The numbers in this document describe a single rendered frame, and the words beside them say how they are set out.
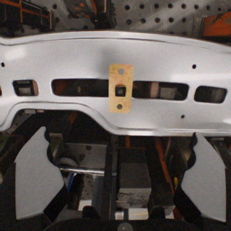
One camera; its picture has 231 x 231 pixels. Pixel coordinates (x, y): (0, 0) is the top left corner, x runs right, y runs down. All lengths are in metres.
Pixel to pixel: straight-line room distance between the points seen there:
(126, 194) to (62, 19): 0.56
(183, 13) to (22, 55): 0.51
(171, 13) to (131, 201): 0.57
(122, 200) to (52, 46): 0.31
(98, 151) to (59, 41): 0.25
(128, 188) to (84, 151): 0.15
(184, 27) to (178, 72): 0.35
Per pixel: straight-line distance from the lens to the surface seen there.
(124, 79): 0.22
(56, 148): 0.30
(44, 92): 0.27
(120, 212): 0.33
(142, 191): 0.28
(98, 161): 0.38
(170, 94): 0.26
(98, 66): 0.23
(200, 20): 0.61
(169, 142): 0.35
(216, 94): 0.31
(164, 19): 0.56
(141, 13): 0.54
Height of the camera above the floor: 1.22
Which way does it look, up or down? 62 degrees down
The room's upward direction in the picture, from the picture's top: 177 degrees counter-clockwise
